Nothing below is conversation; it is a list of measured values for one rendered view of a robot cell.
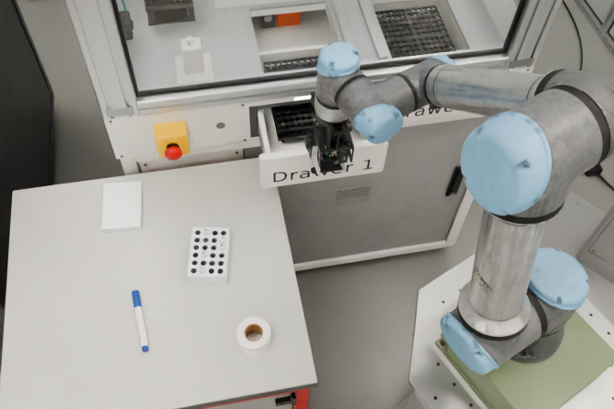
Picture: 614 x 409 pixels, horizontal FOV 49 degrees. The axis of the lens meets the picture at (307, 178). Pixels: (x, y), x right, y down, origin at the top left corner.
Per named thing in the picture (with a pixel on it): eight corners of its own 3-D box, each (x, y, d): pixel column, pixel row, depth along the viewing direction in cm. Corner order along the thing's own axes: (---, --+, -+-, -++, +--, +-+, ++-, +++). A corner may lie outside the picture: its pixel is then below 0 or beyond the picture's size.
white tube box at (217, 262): (227, 285, 147) (226, 277, 144) (188, 284, 147) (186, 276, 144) (230, 235, 154) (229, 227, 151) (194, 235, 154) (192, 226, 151)
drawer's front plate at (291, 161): (382, 172, 159) (388, 142, 150) (260, 189, 155) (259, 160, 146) (380, 165, 160) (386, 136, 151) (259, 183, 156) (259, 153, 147)
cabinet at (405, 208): (456, 255, 240) (523, 106, 175) (165, 302, 226) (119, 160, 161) (387, 66, 293) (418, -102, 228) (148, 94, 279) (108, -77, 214)
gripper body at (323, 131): (317, 169, 138) (320, 132, 128) (309, 137, 143) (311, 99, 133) (353, 164, 139) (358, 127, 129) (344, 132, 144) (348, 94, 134)
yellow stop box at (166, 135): (190, 156, 157) (186, 137, 151) (159, 160, 156) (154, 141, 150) (188, 139, 160) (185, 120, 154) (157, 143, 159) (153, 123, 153)
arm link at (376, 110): (425, 99, 116) (386, 60, 121) (371, 126, 112) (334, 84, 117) (418, 129, 122) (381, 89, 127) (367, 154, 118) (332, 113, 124)
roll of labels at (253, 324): (232, 330, 141) (231, 322, 138) (264, 319, 143) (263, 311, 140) (243, 361, 137) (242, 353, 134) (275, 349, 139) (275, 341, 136)
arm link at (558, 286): (583, 314, 124) (611, 280, 113) (529, 351, 120) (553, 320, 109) (537, 265, 130) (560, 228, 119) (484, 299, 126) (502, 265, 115)
